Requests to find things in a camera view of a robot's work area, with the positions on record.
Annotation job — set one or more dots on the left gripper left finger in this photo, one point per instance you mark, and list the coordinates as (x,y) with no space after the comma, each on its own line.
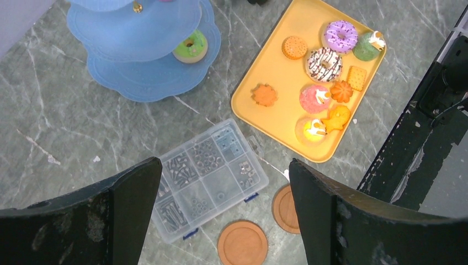
(102,223)

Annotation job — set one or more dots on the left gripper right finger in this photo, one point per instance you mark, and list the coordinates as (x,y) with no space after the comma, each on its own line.
(341,225)

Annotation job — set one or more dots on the blue three-tier cake stand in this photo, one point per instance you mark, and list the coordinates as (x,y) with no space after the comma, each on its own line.
(129,44)

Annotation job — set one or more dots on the purple donut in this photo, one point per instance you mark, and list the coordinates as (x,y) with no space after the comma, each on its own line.
(341,36)

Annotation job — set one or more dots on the green donut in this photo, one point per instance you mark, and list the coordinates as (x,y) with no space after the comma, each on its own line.
(193,49)

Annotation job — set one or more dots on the brown round coaster right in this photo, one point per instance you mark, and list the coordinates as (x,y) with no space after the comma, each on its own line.
(283,209)

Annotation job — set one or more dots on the brown round coaster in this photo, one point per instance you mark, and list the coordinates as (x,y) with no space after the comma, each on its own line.
(242,242)
(283,209)

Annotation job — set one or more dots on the brown round coaster left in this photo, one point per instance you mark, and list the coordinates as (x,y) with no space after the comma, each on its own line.
(242,242)

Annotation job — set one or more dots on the yellow cupcake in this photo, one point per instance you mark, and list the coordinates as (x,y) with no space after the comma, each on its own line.
(310,131)

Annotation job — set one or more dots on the fish shaped orange cookie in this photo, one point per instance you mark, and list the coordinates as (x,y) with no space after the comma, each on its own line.
(337,118)

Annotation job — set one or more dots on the clear plastic screw box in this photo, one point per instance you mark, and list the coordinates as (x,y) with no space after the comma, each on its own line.
(203,178)

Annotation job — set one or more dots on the orange pumpkin pastry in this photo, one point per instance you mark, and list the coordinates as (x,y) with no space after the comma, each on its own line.
(341,92)

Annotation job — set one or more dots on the yellow serving tray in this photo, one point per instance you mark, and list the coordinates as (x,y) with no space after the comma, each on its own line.
(306,19)

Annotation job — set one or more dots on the flower shaped orange cookie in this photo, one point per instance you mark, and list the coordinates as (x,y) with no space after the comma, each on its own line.
(264,95)

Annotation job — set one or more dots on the square yellow cracker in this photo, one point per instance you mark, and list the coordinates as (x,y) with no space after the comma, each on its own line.
(356,77)

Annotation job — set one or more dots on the white chocolate drizzle donut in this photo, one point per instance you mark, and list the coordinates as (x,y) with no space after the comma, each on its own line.
(324,65)

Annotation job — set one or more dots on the green cupcake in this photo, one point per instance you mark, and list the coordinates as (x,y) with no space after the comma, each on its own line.
(369,46)

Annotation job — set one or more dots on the round orange biscuit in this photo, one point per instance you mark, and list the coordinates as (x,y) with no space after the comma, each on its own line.
(294,47)

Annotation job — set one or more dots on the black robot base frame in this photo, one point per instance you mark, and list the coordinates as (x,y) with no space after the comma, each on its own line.
(423,163)

